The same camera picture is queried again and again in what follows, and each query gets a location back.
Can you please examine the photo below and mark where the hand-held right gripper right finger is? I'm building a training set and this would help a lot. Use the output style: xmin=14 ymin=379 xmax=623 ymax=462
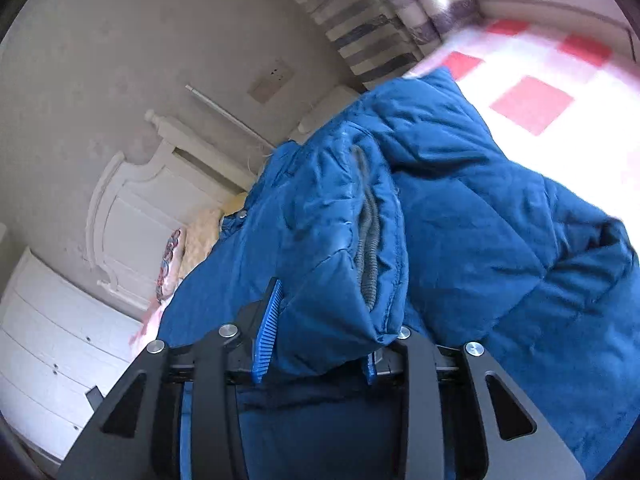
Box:
xmin=366 ymin=326 xmax=587 ymax=480

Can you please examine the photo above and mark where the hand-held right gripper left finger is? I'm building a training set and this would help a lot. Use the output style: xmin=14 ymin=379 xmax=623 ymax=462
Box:
xmin=57 ymin=277 xmax=286 ymax=480

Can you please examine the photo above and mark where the blue puffer jacket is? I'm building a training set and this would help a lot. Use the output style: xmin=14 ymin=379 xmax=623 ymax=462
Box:
xmin=157 ymin=66 xmax=640 ymax=480

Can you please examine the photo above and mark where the pale yellow pillow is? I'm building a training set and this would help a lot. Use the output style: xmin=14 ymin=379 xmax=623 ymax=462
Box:
xmin=177 ymin=192 xmax=251 ymax=281

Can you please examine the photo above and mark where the colourful patterned pillow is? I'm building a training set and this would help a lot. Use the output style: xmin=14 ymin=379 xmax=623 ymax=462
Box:
xmin=154 ymin=227 xmax=184 ymax=307

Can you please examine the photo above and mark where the white bed headboard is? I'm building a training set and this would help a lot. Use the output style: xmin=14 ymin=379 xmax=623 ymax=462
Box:
xmin=85 ymin=110 xmax=273 ymax=311

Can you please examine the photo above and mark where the thin metal rod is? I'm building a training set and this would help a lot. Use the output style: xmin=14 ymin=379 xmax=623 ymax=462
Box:
xmin=185 ymin=85 xmax=277 ymax=155

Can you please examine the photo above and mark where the white chest of drawers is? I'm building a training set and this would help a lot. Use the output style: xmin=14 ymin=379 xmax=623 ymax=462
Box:
xmin=0 ymin=247 xmax=146 ymax=466

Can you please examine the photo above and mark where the red white checkered bedsheet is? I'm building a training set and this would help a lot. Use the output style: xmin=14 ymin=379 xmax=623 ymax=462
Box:
xmin=129 ymin=19 xmax=640 ymax=361

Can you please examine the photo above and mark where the striped curtain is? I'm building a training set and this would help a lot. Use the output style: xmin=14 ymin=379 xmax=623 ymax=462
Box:
xmin=250 ymin=0 xmax=481 ymax=91

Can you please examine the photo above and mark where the wall socket plate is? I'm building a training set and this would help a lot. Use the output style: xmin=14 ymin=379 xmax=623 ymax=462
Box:
xmin=248 ymin=59 xmax=295 ymax=103

